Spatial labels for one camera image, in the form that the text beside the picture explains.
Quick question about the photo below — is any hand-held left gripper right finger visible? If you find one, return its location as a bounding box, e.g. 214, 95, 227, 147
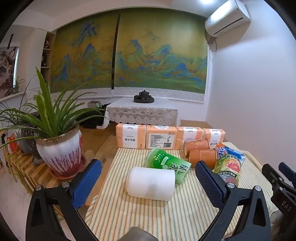
195, 160, 271, 241

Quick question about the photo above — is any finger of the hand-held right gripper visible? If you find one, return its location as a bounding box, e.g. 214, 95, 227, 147
278, 162, 296, 181
262, 163, 282, 189

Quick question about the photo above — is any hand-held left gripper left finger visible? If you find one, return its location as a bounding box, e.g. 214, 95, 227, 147
26, 159, 102, 241

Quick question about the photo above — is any white translucent plastic cup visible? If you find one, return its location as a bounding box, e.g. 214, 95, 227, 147
126, 166, 175, 201

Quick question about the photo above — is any grapefruit printed cup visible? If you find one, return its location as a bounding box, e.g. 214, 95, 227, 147
213, 155, 241, 187

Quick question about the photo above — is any orange paper cup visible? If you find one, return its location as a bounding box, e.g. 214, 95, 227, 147
188, 149, 217, 165
184, 138, 210, 156

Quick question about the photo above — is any green printed cup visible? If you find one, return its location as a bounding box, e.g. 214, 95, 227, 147
146, 148, 192, 185

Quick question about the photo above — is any potted plant in white pot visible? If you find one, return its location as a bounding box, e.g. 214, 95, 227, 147
0, 67, 110, 179

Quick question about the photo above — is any wooden slatted rack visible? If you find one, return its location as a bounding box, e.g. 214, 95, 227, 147
5, 149, 109, 201

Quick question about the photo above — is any orange tissue pack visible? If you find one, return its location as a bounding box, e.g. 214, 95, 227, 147
202, 128, 226, 150
146, 126, 179, 150
176, 126, 204, 150
116, 123, 147, 149

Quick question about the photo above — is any striped yellow cloth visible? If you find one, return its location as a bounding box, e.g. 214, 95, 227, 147
84, 142, 280, 241

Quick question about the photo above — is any dark bag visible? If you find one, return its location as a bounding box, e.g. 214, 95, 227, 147
76, 107, 107, 129

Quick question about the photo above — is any thin-leaf plant in dark pot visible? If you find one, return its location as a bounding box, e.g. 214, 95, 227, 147
0, 91, 41, 160

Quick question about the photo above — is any red packet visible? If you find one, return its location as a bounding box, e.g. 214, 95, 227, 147
5, 134, 21, 155

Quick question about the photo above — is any low table with lace cloth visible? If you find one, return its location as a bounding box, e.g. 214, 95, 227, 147
103, 97, 181, 128

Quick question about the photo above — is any dark tea tray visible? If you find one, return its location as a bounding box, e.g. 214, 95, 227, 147
134, 94, 155, 104

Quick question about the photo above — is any small windowsill plant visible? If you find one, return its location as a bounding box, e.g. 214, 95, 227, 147
11, 77, 25, 94

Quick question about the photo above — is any narrow landscape mural blind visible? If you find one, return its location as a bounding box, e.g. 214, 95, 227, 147
50, 10, 121, 94

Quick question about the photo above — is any wide landscape mural blind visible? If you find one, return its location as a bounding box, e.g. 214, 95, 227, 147
111, 8, 208, 101

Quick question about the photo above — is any air conditioner pipe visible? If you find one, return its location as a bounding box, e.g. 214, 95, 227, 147
206, 35, 217, 53

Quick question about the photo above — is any white air conditioner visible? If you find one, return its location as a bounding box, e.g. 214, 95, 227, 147
205, 0, 251, 37

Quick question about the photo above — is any wooden wall shelf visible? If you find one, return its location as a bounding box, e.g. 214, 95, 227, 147
40, 31, 56, 82

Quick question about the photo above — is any ink painting wall scroll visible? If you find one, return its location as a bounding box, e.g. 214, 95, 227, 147
0, 34, 19, 99

